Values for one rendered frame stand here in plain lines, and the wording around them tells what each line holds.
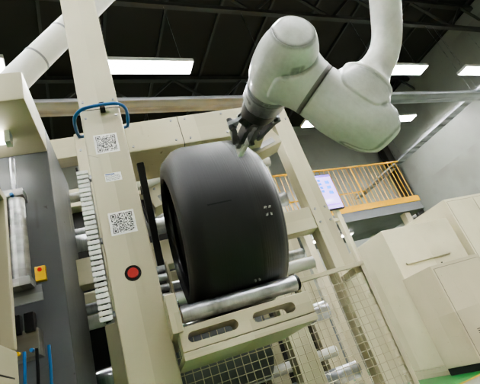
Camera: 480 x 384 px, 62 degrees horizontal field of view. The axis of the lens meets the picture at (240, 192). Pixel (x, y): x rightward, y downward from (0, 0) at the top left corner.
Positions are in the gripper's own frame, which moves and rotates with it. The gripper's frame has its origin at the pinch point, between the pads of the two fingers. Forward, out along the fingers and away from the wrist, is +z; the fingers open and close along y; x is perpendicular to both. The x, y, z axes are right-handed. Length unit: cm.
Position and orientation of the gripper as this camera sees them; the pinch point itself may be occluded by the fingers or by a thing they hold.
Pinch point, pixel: (241, 145)
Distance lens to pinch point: 103.1
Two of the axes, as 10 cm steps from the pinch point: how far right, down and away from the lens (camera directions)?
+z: -2.1, 3.5, 9.1
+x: 2.7, 9.2, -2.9
